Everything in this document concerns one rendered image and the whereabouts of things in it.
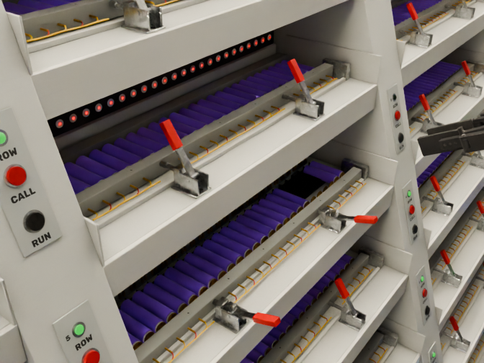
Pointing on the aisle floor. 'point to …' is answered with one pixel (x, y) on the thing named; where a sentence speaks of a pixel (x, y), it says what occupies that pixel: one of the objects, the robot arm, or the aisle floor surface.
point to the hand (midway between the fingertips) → (446, 137)
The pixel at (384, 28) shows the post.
